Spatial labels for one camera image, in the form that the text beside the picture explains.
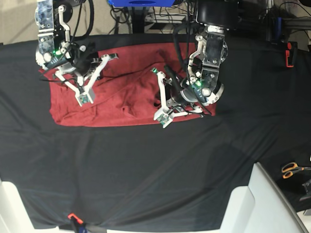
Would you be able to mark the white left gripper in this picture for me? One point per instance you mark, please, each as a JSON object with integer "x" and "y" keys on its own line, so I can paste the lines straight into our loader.
{"x": 165, "y": 114}

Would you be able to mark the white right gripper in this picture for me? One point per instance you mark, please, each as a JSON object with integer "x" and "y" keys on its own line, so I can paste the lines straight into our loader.
{"x": 82, "y": 84}

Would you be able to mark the maroon long-sleeve T-shirt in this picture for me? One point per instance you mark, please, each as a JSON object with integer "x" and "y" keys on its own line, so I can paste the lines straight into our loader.
{"x": 125, "y": 96}

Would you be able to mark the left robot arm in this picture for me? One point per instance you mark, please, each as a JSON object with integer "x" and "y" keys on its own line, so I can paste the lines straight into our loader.
{"x": 201, "y": 87}

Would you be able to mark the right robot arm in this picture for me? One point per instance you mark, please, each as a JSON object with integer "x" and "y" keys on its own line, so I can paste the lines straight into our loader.
{"x": 77, "y": 66}

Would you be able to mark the black table cloth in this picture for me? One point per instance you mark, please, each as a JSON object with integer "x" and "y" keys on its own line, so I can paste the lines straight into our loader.
{"x": 146, "y": 178}

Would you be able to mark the blue plastic bin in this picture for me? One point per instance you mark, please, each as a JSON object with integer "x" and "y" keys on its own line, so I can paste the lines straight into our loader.
{"x": 141, "y": 3}

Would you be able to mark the white power strip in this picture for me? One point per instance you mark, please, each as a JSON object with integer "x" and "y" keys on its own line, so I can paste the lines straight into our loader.
{"x": 165, "y": 18}

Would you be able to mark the orange black clamp bottom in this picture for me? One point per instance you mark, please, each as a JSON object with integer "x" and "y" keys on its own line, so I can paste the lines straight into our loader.
{"x": 77, "y": 224}

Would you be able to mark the orange black clamp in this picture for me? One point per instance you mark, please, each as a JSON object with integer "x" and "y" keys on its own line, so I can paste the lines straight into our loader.
{"x": 77, "y": 224}
{"x": 291, "y": 53}

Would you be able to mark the orange black clamp right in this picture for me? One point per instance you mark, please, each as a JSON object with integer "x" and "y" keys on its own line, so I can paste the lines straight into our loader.
{"x": 291, "y": 53}

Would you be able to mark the white foam block left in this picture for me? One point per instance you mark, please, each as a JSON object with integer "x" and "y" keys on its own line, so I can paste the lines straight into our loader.
{"x": 13, "y": 215}

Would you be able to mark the black metal tool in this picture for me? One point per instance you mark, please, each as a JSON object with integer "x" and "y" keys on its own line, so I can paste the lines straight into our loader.
{"x": 307, "y": 188}

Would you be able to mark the black stand post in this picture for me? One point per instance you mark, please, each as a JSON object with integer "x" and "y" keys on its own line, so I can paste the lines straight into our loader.
{"x": 138, "y": 15}

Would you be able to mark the yellow-handled scissors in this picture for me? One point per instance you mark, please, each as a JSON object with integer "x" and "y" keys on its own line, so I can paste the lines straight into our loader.
{"x": 292, "y": 168}

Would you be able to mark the blue clamp handle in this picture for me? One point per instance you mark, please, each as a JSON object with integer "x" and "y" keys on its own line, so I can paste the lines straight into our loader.
{"x": 277, "y": 29}

